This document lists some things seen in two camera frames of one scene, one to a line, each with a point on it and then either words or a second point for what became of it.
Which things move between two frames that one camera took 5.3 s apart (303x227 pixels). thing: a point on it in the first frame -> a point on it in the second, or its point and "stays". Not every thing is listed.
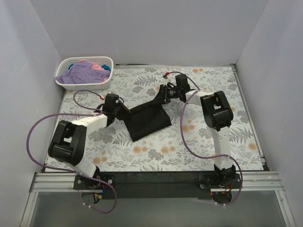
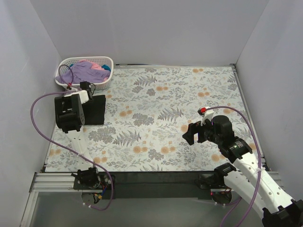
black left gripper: [120, 111] -> [95, 109]
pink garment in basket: [94, 66] stays
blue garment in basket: [106, 67] stays
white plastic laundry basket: [64, 65] stays
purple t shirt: [82, 72] stays
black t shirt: [147, 118] -> [94, 110]
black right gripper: [165, 92] -> [197, 134]
